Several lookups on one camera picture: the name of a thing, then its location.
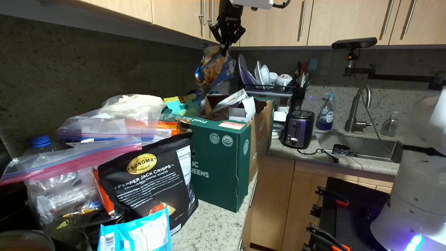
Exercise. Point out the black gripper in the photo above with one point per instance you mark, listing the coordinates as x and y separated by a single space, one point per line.
230 9

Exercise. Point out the dark blue snack pack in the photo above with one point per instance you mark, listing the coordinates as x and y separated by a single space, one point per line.
216 71

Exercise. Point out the black snack pack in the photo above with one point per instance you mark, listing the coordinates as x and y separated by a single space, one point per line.
148 186

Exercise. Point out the teal snack bag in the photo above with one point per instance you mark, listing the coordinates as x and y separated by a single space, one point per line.
179 107

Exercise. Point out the blue spray bottle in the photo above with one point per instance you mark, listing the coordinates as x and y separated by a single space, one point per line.
325 119

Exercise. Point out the green cardboard box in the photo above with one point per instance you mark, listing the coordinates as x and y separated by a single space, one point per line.
223 163

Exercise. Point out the orange snack pack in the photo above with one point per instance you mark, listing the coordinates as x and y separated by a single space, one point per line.
105 196

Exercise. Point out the blue capped bottle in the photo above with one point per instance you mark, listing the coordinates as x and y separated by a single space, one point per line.
41 143

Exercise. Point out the light blue snack pack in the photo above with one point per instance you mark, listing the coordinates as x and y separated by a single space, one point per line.
140 235

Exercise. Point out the purple plate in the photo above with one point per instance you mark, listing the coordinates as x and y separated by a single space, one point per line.
246 75

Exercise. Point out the white plate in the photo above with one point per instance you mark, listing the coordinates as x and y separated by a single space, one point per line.
264 75

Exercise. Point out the white mug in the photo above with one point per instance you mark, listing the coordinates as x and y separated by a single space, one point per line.
273 79
285 80

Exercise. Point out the black dish rack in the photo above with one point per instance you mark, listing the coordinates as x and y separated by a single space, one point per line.
266 93

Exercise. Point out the white paper bag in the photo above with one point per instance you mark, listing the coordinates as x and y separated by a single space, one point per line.
239 105

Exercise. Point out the teal kitchen utensil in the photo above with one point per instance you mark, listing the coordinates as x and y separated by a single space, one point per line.
312 66

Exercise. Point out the black utensil holder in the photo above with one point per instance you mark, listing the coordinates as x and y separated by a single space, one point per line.
299 98

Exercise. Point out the wooden upper cabinets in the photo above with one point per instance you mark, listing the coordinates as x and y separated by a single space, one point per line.
349 23

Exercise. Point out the wooden cabinets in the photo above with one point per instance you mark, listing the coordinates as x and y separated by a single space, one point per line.
349 23
283 200

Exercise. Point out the black toaster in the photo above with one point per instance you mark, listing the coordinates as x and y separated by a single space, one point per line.
299 133

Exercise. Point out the clear plastic bag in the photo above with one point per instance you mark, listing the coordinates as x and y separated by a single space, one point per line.
126 112

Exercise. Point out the metal faucet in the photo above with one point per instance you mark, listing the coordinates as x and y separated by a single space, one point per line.
356 112

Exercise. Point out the wooden lower cabinets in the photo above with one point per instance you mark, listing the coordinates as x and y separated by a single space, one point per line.
283 200

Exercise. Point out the steel sink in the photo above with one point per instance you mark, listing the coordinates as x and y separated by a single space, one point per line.
367 149

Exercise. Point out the clear soap dispenser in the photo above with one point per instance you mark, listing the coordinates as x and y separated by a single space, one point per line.
390 126

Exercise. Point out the clear zip bag pink seal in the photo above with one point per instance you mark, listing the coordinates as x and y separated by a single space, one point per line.
60 196

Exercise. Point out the dark pot with lid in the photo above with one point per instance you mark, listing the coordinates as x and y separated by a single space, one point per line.
25 242

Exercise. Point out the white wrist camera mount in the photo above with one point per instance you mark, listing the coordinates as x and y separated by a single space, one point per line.
259 4

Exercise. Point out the black stereo camera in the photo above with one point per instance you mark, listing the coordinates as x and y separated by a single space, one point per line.
356 43

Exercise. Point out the black camera stand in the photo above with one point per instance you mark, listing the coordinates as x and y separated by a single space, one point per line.
395 78

